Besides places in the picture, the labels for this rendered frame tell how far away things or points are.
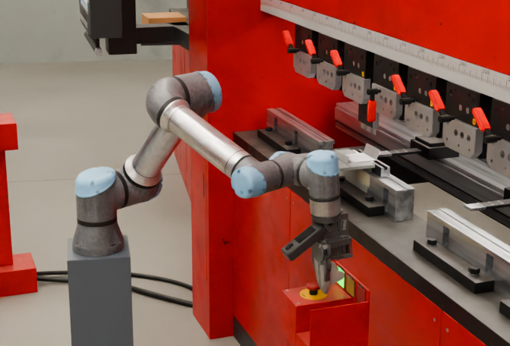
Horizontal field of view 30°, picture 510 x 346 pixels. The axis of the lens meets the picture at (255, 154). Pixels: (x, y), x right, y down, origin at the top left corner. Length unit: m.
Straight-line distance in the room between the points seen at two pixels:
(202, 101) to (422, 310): 0.78
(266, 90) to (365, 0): 0.99
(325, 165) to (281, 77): 1.49
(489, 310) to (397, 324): 0.38
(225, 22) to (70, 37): 6.33
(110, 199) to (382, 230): 0.78
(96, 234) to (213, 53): 1.09
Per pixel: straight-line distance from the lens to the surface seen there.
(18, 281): 4.46
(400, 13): 2.63
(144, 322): 4.14
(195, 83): 2.53
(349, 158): 2.92
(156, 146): 2.69
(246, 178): 2.22
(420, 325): 2.47
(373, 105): 2.73
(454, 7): 2.39
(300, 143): 3.36
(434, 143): 3.01
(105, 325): 2.86
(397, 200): 2.75
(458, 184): 2.95
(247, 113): 3.69
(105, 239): 2.78
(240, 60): 3.64
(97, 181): 2.73
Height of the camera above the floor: 1.83
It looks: 16 degrees down
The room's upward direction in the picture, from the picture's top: straight up
